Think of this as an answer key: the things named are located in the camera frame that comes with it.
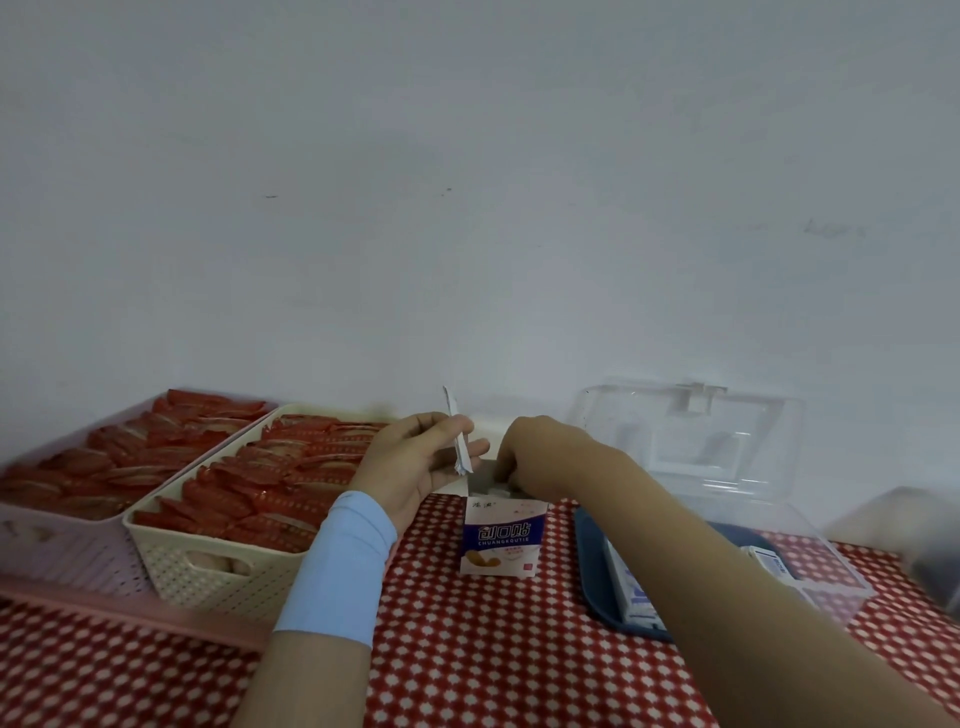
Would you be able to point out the person's right hand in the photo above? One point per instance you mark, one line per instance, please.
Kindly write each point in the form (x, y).
(547, 457)

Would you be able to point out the person's left hand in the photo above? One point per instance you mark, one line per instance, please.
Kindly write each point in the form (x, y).
(405, 469)

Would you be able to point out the bundle of bandage wrappers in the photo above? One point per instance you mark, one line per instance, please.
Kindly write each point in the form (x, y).
(459, 442)

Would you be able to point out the blue white cardboard box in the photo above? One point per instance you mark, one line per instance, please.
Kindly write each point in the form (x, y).
(499, 540)

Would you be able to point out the clear storage box blue base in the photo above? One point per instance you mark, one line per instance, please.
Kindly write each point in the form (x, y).
(592, 585)

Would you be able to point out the row of bandage stacks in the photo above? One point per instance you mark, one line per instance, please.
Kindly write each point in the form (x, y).
(634, 600)

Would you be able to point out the person's left forearm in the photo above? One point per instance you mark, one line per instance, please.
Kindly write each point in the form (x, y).
(307, 682)

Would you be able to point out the person's right forearm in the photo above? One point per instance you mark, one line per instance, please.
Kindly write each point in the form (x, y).
(750, 622)

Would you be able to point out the light blue wristband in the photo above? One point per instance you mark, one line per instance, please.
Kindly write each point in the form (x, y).
(337, 570)

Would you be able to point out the pile of red packets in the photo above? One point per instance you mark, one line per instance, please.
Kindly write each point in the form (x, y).
(127, 450)
(277, 480)

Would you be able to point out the red white checked tablecloth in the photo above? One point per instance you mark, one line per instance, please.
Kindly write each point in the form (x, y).
(487, 660)

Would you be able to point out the cream perforated plastic basket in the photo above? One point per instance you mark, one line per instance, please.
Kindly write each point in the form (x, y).
(210, 577)

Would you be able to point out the pink plastic tray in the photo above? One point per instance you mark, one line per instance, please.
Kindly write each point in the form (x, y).
(112, 611)

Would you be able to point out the pink perforated plastic basket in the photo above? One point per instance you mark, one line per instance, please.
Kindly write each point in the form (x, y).
(52, 547)

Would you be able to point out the clear plastic container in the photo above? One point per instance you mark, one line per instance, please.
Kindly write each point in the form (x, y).
(915, 540)

